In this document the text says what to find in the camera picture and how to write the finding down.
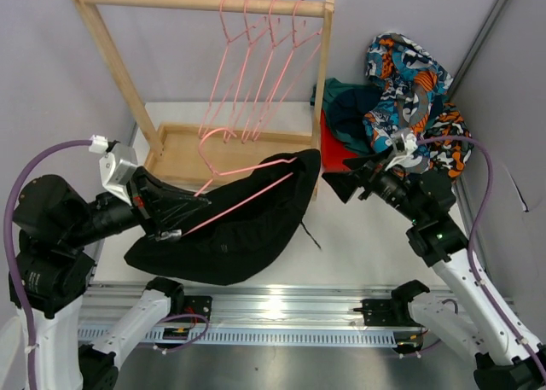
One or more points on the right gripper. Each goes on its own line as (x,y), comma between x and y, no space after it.
(345,184)

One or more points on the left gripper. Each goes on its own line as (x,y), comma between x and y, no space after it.
(163,200)

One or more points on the navy blue shorts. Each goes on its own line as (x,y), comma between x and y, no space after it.
(350,108)

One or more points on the black shorts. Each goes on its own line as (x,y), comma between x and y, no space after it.
(247,225)

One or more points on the teal green shorts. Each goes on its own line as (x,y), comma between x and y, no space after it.
(337,91)

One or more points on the orange grey camouflage shorts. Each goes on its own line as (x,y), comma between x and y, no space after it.
(448,157)

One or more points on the blue orange patterned shorts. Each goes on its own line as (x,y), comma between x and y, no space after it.
(409,80)

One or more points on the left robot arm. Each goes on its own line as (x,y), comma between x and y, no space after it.
(56,224)

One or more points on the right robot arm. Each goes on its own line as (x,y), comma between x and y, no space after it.
(505,354)

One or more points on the red plastic tray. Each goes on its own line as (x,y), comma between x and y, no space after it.
(343,137)

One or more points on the wooden clothes rack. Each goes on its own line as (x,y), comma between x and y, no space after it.
(188,71)

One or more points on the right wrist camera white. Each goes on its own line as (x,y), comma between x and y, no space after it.
(404,144)

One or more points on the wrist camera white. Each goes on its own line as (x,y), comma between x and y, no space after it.
(404,144)
(116,166)

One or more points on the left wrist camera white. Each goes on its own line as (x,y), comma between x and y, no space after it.
(116,166)

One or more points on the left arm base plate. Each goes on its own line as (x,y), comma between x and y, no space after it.
(197,305)

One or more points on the slotted cable duct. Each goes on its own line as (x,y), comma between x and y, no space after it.
(352,337)

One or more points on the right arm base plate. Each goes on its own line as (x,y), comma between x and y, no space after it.
(384,313)

